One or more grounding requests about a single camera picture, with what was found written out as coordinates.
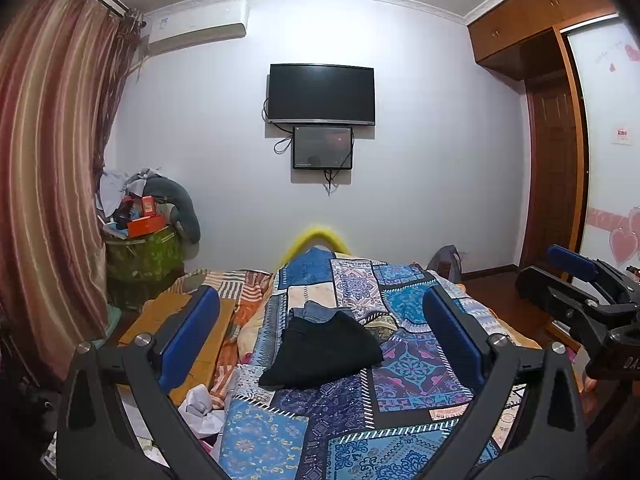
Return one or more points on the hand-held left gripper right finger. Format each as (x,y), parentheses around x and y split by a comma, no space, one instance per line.
(452,330)

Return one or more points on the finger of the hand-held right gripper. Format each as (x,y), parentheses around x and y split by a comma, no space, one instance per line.
(555,295)
(572,262)

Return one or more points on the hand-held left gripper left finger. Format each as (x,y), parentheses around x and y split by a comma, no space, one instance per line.
(192,330)

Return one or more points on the black pants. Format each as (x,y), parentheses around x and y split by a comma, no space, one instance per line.
(325,355)

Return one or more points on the wooden folding table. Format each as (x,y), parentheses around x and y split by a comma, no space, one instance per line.
(150,315)

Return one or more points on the orange striped blanket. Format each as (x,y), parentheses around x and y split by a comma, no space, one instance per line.
(250,300)

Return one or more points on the dark backpack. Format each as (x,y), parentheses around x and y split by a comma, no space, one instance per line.
(445,262)

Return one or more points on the patchwork printed blanket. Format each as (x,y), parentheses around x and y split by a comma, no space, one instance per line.
(400,375)

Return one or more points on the white crumpled cloth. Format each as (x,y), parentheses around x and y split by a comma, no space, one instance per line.
(200,407)

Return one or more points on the green cloth covered pile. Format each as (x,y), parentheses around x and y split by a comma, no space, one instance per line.
(142,265)

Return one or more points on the wardrobe door with heart stickers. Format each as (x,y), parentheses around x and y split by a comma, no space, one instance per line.
(610,160)

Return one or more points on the orange box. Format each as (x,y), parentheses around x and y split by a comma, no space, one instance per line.
(145,226)

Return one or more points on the grey plush toy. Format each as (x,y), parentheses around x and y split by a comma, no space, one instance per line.
(182,205)

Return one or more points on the blue jeans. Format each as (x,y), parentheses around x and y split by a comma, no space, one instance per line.
(317,310)

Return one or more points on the yellow curved board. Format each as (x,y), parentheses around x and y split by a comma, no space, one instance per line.
(315,235)

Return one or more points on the striped brown curtain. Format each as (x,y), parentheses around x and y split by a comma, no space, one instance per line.
(50,185)

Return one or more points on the wooden overhead cabinet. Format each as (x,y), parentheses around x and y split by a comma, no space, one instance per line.
(530,20)

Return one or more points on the white air conditioner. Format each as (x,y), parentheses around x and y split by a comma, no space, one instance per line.
(195,27)

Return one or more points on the small wall monitor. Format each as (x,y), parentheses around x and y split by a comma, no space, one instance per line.
(322,147)

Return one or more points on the wall television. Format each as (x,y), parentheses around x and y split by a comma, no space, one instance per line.
(322,92)

